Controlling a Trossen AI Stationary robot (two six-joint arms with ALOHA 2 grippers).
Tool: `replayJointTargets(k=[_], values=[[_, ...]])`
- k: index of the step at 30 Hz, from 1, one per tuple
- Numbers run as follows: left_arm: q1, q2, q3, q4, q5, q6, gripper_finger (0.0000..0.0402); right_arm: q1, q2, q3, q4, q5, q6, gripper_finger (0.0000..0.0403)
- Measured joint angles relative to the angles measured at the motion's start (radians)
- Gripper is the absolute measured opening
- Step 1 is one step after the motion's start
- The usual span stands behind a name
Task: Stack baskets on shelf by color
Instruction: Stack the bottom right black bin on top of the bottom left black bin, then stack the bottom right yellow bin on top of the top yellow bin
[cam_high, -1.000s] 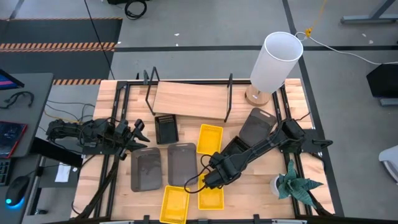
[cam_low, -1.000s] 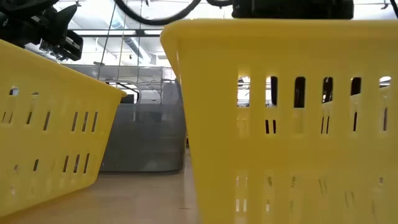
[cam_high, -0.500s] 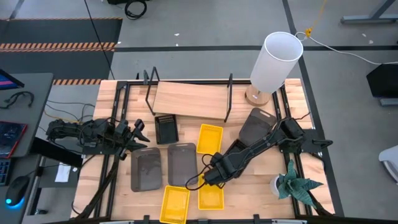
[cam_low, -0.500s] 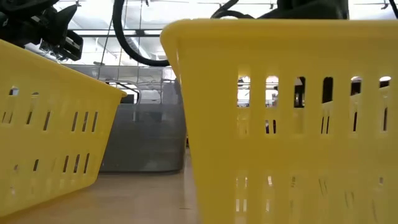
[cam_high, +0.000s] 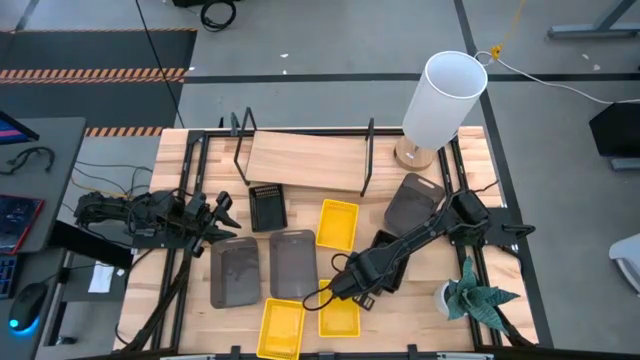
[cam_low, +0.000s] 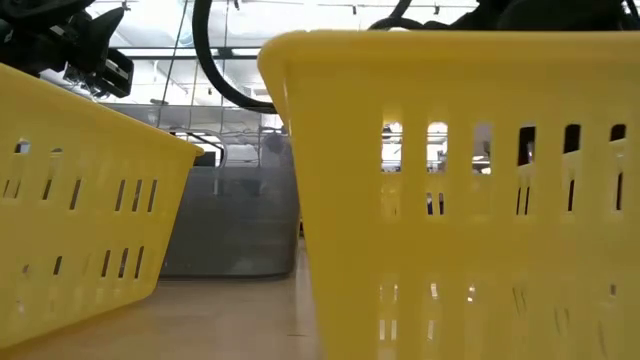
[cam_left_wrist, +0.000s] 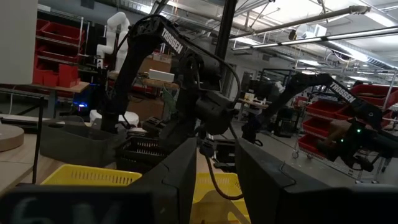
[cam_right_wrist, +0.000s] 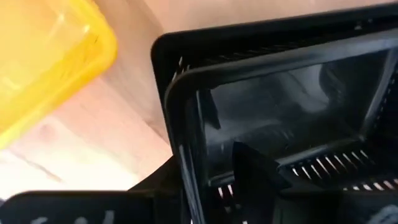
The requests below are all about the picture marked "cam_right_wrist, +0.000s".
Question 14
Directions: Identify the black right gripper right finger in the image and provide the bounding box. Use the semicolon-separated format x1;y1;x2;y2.
232;141;292;224

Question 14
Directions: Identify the black plastic slotted basket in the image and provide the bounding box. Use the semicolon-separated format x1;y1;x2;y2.
164;29;398;224
150;2;398;144

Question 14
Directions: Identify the yellow plastic slotted basket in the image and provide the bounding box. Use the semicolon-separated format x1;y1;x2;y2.
0;0;119;150

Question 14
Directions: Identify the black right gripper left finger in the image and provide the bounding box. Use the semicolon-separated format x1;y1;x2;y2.
127;155;188;224

